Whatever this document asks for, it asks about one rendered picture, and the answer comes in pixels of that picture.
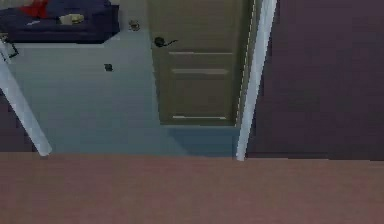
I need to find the olive green room door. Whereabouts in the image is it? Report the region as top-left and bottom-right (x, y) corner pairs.
(146, 0), (255, 127)

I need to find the small beige object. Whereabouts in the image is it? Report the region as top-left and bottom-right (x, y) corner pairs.
(59, 13), (85, 26)

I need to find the red pillow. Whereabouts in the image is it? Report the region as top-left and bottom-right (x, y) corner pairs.
(19, 0), (50, 19)

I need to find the black door lever handle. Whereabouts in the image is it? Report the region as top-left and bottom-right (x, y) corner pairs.
(153, 36), (179, 49)

